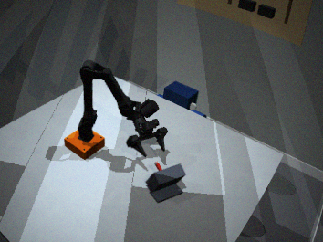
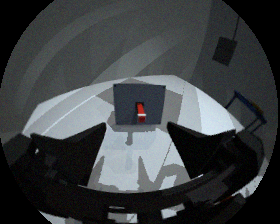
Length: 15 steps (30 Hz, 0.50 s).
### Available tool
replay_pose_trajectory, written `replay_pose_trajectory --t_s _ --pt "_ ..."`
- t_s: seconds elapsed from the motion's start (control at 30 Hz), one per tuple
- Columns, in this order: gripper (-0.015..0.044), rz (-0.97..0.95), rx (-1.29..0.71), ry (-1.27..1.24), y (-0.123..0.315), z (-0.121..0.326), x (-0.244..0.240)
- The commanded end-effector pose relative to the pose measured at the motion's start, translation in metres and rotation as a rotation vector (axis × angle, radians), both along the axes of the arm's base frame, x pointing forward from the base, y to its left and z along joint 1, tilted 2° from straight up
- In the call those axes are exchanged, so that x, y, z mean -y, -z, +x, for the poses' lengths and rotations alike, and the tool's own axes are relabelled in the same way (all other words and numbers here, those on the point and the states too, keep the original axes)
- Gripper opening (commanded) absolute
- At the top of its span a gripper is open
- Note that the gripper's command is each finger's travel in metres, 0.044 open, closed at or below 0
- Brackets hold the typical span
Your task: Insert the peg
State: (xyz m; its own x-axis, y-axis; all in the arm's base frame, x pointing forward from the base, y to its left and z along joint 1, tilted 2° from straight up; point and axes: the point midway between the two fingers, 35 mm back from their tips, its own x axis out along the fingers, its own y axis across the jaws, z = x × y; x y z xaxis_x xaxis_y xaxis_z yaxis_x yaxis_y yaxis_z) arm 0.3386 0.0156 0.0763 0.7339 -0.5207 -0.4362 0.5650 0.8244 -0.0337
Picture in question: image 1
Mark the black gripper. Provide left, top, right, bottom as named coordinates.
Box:
left=127, top=120, right=168, bottom=157

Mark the blue-grey sloped panel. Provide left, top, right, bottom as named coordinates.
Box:
left=146, top=164, right=186, bottom=204

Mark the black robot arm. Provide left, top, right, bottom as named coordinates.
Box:
left=78, top=59, right=159, bottom=143

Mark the dark red peg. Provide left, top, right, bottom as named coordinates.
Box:
left=154, top=162, right=162, bottom=171

